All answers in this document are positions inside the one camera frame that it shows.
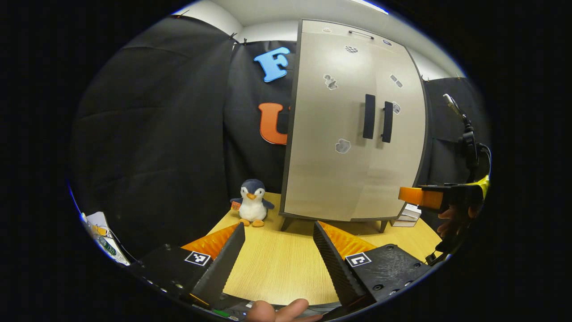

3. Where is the white plastic packet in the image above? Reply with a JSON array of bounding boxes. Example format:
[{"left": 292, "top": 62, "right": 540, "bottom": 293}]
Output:
[{"left": 80, "top": 212, "right": 131, "bottom": 267}]

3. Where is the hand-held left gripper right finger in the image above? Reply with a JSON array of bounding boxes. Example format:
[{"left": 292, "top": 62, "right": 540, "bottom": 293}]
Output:
[{"left": 312, "top": 220, "right": 433, "bottom": 314}]

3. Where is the white shoe cabinet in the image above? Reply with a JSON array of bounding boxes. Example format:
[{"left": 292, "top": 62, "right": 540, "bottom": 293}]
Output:
[{"left": 279, "top": 19, "right": 429, "bottom": 233}]

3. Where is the penguin plush toy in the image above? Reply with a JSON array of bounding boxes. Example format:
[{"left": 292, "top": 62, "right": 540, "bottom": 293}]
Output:
[{"left": 230, "top": 179, "right": 275, "bottom": 228}]

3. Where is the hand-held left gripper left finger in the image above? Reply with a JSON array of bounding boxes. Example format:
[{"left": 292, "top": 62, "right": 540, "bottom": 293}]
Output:
[{"left": 130, "top": 222, "right": 247, "bottom": 309}]

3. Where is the black door handle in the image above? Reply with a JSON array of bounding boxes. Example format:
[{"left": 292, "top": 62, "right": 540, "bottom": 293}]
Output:
[
  {"left": 362, "top": 93, "right": 376, "bottom": 140},
  {"left": 382, "top": 101, "right": 394, "bottom": 144}
]

